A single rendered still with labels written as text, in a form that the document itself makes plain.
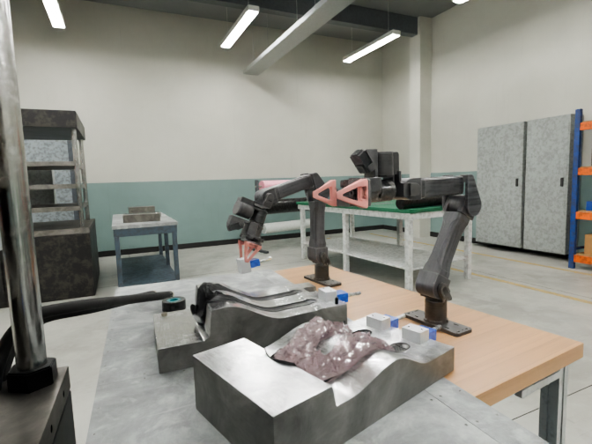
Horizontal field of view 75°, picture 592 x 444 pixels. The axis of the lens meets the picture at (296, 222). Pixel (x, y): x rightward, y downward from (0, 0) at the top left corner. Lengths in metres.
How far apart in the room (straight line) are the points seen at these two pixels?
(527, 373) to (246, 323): 0.65
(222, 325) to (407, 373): 0.44
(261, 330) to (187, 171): 6.70
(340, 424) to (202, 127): 7.25
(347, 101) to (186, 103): 3.56
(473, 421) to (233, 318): 0.55
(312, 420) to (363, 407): 0.12
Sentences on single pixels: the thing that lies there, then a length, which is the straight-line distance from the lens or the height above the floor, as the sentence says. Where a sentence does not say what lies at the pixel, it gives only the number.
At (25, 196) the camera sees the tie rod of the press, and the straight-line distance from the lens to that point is 1.03.
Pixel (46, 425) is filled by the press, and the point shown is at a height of 0.78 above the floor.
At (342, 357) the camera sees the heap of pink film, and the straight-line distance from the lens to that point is 0.78.
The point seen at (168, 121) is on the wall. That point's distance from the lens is 7.64.
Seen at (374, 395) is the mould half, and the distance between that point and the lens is 0.76.
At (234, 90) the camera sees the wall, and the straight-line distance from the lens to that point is 8.03.
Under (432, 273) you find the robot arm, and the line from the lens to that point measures 1.17.
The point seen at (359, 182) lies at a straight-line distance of 0.89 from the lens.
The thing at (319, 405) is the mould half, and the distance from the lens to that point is 0.66.
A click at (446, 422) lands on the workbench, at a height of 0.80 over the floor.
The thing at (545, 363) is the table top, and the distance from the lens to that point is 1.11.
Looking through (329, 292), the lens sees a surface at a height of 0.91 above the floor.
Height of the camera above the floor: 1.24
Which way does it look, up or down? 6 degrees down
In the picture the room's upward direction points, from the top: 2 degrees counter-clockwise
